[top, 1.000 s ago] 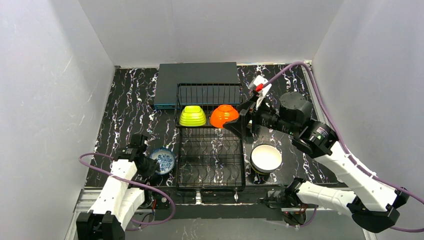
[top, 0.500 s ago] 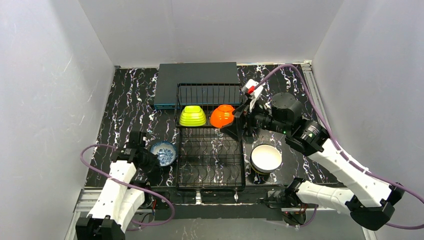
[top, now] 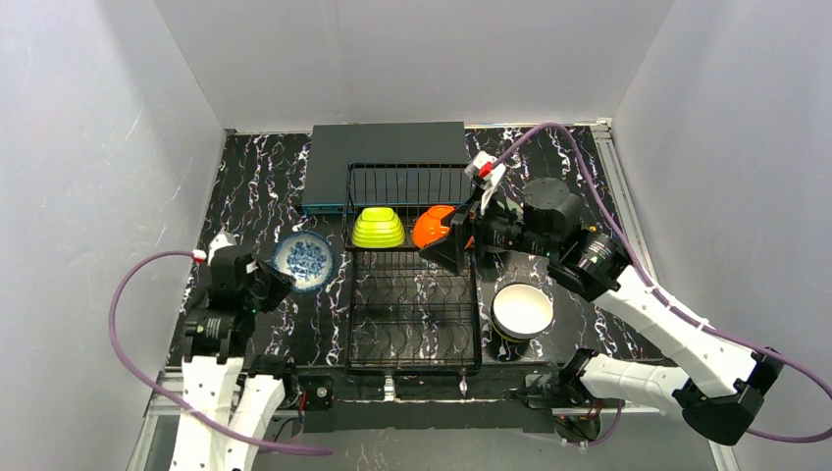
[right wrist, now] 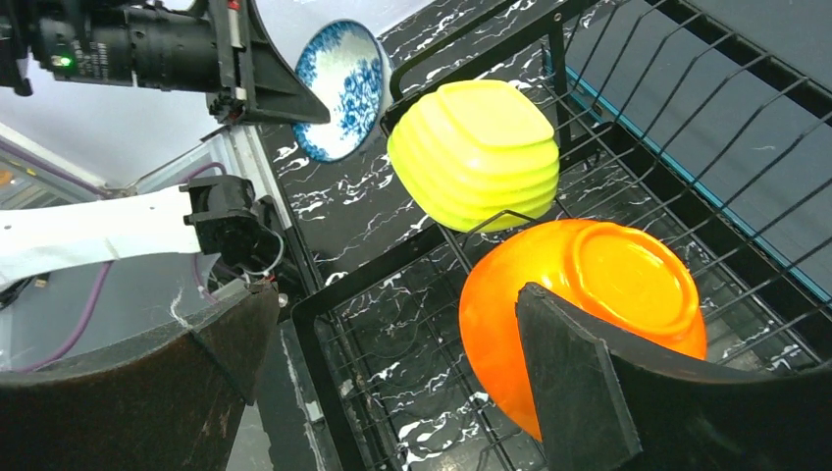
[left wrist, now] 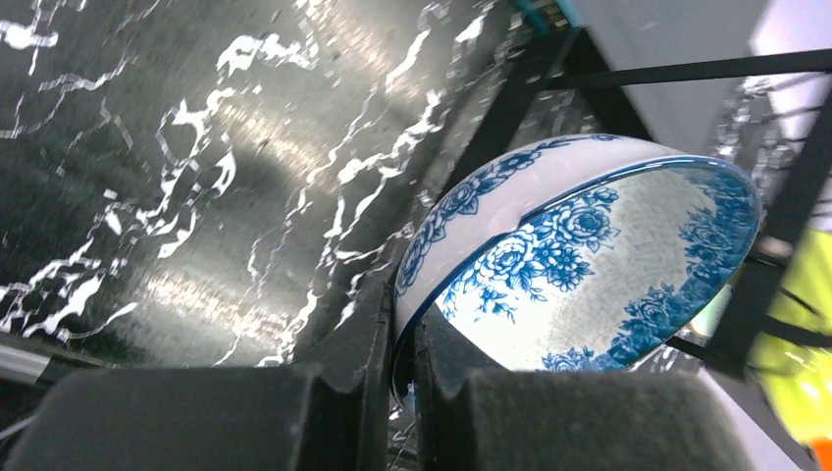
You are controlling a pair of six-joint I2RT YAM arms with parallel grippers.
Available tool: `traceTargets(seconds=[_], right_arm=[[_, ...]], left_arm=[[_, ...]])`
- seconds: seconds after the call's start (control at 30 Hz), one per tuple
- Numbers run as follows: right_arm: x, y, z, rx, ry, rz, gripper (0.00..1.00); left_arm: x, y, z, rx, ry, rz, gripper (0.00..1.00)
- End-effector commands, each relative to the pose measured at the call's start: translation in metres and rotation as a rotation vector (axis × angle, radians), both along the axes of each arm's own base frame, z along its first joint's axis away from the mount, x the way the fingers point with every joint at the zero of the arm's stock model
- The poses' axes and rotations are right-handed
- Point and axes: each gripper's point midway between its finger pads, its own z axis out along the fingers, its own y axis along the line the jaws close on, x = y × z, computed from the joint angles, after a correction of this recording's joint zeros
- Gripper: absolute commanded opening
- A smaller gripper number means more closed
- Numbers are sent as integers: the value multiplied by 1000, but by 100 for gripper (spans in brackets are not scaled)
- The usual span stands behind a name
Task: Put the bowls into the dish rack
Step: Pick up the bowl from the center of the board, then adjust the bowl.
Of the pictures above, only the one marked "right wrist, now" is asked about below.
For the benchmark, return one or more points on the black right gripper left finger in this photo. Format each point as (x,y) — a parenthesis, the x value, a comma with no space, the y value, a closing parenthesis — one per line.
(170,398)

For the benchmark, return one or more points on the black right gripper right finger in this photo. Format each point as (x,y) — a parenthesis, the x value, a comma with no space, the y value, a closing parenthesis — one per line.
(607,399)

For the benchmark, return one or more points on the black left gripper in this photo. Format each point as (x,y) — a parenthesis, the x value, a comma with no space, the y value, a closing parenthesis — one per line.
(218,48)

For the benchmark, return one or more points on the blue patterned bowl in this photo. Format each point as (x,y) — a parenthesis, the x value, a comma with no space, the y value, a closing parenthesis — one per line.
(346,66)

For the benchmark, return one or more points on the orange white bowl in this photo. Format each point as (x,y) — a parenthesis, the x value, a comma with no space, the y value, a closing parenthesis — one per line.
(622,275)

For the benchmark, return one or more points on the green white bowl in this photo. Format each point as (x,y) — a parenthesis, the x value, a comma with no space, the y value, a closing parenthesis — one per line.
(476,155)

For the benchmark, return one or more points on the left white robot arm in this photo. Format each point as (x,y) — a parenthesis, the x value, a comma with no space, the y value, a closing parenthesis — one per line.
(213,215)

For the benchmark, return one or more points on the dark grey flat box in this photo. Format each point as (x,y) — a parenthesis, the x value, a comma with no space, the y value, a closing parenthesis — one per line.
(746,144)

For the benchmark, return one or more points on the aluminium table edge rail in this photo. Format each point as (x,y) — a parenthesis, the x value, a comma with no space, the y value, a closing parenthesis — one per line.
(33,176)

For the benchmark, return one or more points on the black wire dish rack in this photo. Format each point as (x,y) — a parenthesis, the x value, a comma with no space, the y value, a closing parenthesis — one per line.
(394,388)

